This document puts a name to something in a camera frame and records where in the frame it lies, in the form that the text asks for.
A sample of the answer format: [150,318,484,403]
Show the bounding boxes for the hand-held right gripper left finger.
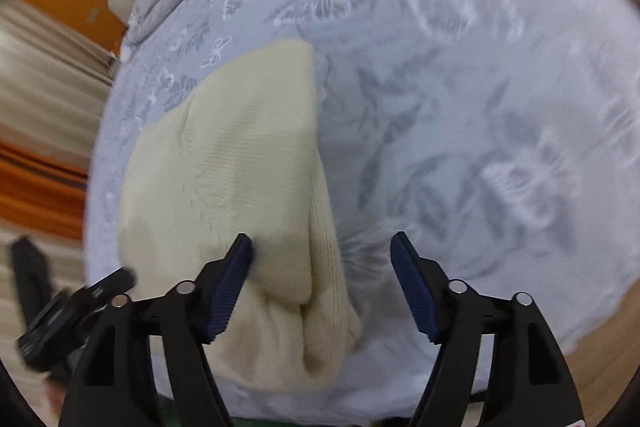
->
[59,233,254,427]

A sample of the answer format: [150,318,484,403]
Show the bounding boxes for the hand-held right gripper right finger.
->
[390,231,586,427]

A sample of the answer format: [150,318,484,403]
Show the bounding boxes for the white sheer curtain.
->
[0,0,118,358]

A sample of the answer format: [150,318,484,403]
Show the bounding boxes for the orange curtain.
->
[0,142,92,240]

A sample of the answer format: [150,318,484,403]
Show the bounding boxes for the bed with butterfly sheet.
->
[82,0,640,427]

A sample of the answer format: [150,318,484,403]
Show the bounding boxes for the cream knit cardigan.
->
[117,39,363,393]

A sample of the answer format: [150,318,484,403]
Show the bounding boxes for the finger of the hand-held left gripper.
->
[87,268,138,308]
[11,238,51,323]

